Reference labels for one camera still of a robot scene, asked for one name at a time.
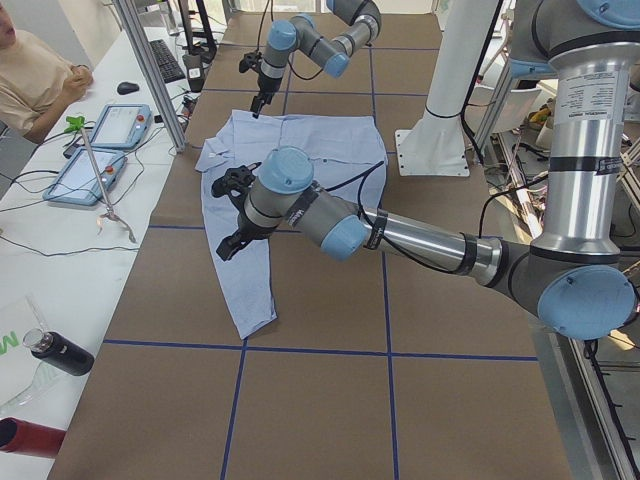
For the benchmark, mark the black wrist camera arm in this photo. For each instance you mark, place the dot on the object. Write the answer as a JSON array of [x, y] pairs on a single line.
[[236, 182], [250, 61]]

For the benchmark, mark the black computer mouse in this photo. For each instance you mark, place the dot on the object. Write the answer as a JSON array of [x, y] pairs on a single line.
[[125, 88]]

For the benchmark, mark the black drink bottle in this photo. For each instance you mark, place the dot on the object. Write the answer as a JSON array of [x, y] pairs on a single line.
[[56, 350]]

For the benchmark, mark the light blue striped shirt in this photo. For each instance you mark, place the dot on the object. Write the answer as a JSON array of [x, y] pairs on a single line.
[[300, 150]]

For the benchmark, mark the lower blue teach pendant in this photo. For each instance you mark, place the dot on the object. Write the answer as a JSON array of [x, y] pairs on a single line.
[[76, 183]]

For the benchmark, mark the blue teach pendant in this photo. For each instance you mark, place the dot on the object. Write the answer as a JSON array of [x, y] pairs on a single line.
[[121, 126], [76, 183]]

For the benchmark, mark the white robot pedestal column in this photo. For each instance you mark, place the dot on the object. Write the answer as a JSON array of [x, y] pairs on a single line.
[[435, 145]]

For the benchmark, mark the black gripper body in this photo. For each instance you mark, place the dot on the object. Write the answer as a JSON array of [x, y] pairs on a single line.
[[264, 87], [244, 228]]

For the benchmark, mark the red cylinder bottle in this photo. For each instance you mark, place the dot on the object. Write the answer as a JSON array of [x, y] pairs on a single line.
[[27, 438]]

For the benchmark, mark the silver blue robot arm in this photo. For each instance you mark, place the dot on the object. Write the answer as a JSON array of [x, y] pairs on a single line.
[[285, 293], [300, 33]]

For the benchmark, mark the black keyboard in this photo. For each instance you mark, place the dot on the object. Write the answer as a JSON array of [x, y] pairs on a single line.
[[169, 67]]

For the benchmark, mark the grey aluminium frame post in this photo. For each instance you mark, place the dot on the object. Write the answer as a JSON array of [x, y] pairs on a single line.
[[128, 15]]

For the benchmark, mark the upper blue teach pendant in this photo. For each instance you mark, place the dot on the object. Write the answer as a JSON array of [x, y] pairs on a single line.
[[121, 126]]

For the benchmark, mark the person in beige shirt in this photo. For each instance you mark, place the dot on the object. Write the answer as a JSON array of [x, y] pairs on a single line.
[[37, 84]]

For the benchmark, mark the metal stand with green clip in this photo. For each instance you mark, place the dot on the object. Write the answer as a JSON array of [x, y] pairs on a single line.
[[77, 124]]

